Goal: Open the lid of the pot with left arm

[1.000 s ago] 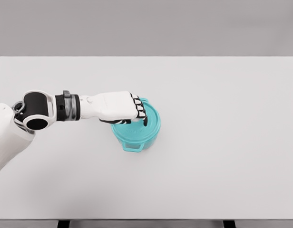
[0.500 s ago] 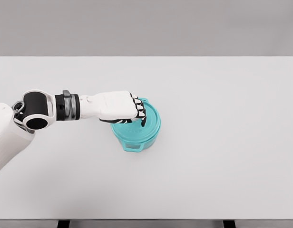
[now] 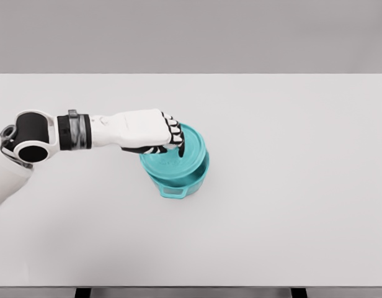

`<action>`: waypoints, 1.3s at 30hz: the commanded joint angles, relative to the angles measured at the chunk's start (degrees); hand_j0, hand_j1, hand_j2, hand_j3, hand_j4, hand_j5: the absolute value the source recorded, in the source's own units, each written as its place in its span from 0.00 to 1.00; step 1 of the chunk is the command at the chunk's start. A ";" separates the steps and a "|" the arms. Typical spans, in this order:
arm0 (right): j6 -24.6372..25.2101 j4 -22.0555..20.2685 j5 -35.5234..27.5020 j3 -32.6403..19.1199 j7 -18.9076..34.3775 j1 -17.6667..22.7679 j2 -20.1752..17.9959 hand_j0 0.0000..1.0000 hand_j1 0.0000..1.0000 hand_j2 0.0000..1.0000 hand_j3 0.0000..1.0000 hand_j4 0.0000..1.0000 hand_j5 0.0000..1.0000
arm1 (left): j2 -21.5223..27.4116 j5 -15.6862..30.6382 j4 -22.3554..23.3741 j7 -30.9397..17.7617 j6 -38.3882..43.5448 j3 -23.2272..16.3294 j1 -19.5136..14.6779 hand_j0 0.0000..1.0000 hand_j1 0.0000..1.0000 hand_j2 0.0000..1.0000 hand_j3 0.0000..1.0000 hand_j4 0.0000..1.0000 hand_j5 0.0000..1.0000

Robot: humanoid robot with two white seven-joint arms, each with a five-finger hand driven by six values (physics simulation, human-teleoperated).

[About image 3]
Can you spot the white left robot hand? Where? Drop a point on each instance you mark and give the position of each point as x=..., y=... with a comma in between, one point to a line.
x=144, y=127

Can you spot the teal pot lid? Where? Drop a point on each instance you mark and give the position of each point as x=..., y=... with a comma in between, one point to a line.
x=178, y=166

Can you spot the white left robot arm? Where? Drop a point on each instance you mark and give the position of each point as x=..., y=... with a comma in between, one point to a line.
x=36, y=136

